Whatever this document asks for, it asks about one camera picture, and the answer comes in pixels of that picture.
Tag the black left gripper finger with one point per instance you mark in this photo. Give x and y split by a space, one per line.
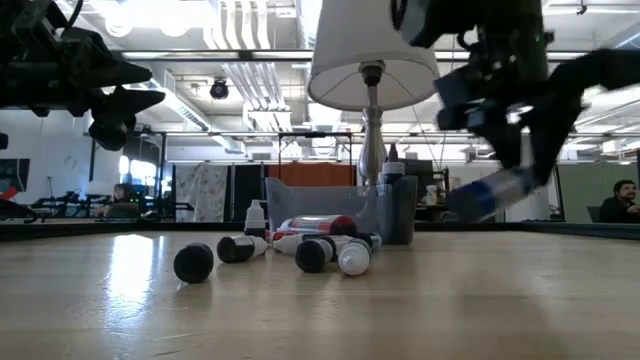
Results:
112 115
105 65

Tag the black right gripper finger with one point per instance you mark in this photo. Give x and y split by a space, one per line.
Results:
560 125
502 145

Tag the large blue food coloring bottle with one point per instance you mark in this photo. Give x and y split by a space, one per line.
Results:
480 197

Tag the large purple food coloring bottle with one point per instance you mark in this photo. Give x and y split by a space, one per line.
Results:
392 170

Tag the small food coloring bottle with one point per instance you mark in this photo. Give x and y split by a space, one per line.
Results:
312 256
237 248
193 263
376 241

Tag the large pink food coloring bottle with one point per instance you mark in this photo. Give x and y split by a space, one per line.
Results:
320 225

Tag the red food coloring bottle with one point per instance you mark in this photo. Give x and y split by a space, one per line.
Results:
289 244

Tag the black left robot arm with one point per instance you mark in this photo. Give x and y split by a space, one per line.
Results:
30 12

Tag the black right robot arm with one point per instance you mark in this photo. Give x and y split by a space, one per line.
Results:
500 30

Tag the white food coloring bottle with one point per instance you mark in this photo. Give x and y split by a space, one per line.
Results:
354 258

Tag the green partition panel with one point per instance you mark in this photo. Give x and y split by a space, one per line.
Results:
580 192

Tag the white round column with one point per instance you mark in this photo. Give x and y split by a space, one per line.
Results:
544 207

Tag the person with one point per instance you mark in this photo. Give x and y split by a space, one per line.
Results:
120 200
620 202

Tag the black desk monitor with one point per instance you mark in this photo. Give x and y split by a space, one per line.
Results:
417 167

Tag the black ceiling spotlight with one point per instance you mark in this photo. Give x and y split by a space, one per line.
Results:
219 89

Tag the patterned curtain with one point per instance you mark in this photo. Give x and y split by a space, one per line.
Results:
200 192

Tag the silver lamp white shade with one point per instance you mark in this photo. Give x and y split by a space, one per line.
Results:
372 50

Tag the grey translucent plastic bin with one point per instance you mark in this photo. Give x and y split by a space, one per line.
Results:
320 205

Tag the orange partition panel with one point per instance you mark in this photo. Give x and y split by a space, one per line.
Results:
310 175

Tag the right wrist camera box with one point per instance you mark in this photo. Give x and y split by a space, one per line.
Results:
457 87

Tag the black aluminium table frame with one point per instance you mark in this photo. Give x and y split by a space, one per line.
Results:
100 230

